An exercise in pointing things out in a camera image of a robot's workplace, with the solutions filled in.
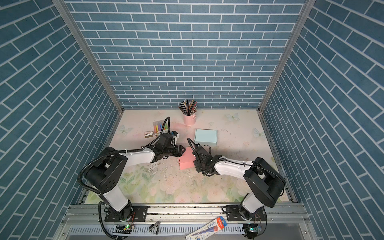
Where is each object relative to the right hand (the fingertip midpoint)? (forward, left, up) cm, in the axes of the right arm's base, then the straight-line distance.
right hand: (198, 161), depth 90 cm
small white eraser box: (+16, +36, +2) cm, 40 cm away
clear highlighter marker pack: (+25, +32, 0) cm, 41 cm away
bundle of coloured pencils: (+35, +10, +11) cm, 38 cm away
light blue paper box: (+17, -3, +2) cm, 18 cm away
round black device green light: (-32, -28, -3) cm, 43 cm away
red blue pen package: (-34, -8, -1) cm, 35 cm away
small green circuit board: (-37, +34, -5) cm, 50 cm away
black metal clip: (-34, +17, -1) cm, 38 cm away
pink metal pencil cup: (+30, +9, +2) cm, 32 cm away
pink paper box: (0, +7, +1) cm, 7 cm away
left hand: (+6, +11, +1) cm, 12 cm away
